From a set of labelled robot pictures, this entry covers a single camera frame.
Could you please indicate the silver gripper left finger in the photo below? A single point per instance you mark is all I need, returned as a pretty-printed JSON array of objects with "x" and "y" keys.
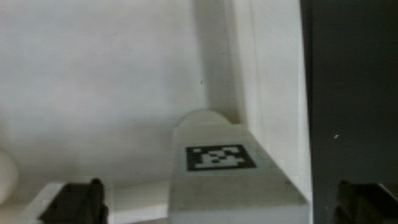
[{"x": 67, "y": 204}]

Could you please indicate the white leg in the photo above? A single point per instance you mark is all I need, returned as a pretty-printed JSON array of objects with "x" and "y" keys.
[{"x": 229, "y": 186}]

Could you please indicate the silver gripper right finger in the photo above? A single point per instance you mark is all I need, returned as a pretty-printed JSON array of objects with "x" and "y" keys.
[{"x": 366, "y": 203}]

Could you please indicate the white square tabletop part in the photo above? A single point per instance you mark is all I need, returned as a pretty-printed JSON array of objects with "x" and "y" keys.
[{"x": 112, "y": 65}]

